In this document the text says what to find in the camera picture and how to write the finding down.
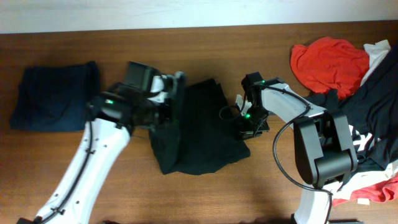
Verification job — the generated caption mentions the black shorts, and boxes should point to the black shorts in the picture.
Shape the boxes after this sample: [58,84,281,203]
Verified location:
[149,79,251,175]

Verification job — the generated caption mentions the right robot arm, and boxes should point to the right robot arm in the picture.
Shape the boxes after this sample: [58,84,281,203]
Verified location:
[236,72,358,224]

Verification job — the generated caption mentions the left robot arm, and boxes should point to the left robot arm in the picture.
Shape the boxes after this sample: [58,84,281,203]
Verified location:
[17,62,186,224]

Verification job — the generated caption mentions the folded navy blue garment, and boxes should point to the folded navy blue garment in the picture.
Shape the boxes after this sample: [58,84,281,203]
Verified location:
[9,62,100,132]

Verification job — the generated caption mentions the black garment with white letters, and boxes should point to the black garment with white letters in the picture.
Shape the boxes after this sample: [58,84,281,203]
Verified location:
[305,45,397,172]

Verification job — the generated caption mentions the red and white garment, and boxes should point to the red and white garment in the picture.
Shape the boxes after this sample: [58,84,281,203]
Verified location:
[332,161,397,207]

